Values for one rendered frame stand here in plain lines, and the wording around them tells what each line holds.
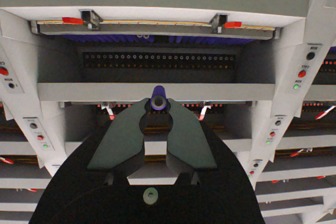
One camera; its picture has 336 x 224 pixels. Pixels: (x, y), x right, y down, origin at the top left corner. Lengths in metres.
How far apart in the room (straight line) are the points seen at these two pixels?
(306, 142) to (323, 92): 0.20
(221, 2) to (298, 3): 0.16
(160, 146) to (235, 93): 0.27
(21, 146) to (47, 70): 0.27
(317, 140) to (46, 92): 0.87
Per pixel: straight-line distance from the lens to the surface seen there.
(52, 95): 0.40
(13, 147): 0.63
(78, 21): 0.27
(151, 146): 0.41
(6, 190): 1.18
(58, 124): 0.48
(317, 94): 0.54
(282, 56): 0.42
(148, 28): 0.32
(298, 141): 0.64
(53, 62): 0.47
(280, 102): 0.45
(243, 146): 0.50
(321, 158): 1.08
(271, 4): 0.36
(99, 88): 0.33
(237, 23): 0.25
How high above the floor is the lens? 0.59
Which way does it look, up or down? 26 degrees up
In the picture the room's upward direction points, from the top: 179 degrees counter-clockwise
